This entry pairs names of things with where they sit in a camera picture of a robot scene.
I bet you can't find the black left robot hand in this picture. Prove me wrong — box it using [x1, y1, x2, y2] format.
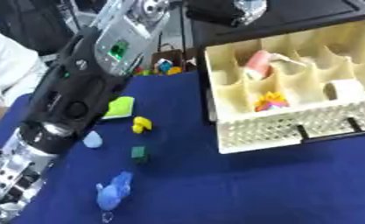
[183, 0, 268, 28]

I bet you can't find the pale drawer with compartments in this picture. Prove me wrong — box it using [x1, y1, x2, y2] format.
[203, 19, 365, 155]

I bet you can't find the brown box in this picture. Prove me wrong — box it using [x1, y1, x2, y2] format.
[150, 48, 186, 74]

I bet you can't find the yellow toy piece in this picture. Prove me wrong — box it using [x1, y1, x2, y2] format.
[165, 66, 184, 75]

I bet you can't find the blue and white toy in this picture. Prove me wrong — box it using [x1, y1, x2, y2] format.
[154, 59, 173, 74]

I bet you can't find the black cabinet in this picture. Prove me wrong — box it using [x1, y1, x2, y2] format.
[189, 0, 365, 127]

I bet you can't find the yellow duck toy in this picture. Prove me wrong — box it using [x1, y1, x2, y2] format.
[131, 115, 155, 135]

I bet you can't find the yellow-green flat block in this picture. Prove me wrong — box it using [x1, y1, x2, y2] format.
[101, 95, 137, 121]

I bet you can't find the white tape roll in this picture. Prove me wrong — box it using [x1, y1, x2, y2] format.
[323, 79, 365, 102]

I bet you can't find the green cube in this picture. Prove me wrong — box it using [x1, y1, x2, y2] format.
[130, 145, 151, 165]

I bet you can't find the light blue small piece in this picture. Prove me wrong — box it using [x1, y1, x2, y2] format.
[81, 130, 104, 150]

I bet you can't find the black bag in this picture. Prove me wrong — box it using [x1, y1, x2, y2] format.
[0, 0, 83, 56]

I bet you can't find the blue elephant soft toy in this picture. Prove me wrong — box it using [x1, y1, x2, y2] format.
[95, 171, 135, 212]

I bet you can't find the person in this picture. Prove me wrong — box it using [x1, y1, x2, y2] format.
[0, 28, 51, 109]

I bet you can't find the black drawer handle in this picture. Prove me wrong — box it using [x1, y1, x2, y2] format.
[295, 116, 365, 144]

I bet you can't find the silver key ring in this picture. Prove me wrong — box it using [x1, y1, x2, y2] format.
[99, 211, 115, 224]

